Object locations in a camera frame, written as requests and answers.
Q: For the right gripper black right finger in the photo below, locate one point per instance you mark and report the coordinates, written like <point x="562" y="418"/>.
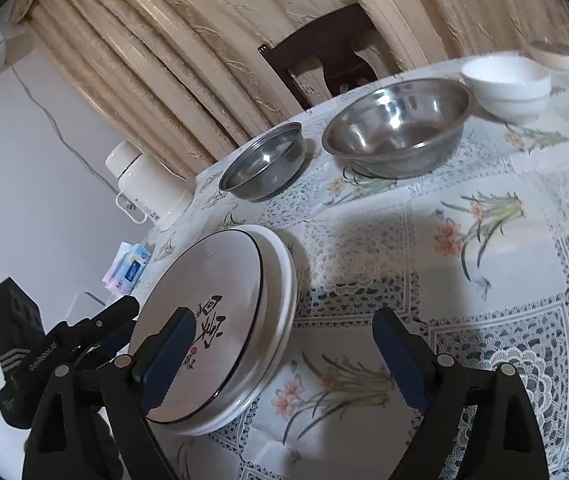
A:
<point x="505" y="440"/>

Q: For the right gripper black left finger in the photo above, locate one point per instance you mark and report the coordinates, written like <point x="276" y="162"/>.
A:
<point x="64" y="442"/>

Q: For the black-rimmed white decorated plate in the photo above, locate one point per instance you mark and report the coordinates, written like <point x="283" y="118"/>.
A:
<point x="220" y="279"/>

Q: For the large white round plate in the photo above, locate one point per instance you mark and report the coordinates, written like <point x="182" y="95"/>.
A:
<point x="274" y="309"/>

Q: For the small steel bowl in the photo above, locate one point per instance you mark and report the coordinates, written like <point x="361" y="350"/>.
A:
<point x="266" y="165"/>

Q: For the large steel bowl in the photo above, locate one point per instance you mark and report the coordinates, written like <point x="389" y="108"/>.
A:
<point x="403" y="130"/>

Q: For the small white ceramic bowl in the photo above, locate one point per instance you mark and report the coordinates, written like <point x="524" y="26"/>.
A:
<point x="513" y="88"/>

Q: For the tissue pack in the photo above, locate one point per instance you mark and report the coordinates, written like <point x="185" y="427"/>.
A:
<point x="126" y="269"/>

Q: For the floral lace tablecloth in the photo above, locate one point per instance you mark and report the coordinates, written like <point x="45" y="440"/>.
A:
<point x="474" y="257"/>

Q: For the cream thermos jug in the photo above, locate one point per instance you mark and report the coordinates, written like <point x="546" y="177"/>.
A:
<point x="147" y="189"/>

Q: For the beige curtain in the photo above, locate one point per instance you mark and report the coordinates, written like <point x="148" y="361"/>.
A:
<point x="188" y="80"/>

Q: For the glass electric kettle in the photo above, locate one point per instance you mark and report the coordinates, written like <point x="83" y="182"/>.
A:
<point x="559" y="45"/>

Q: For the dark wooden chair back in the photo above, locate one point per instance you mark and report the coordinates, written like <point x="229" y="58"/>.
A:
<point x="328" y="40"/>

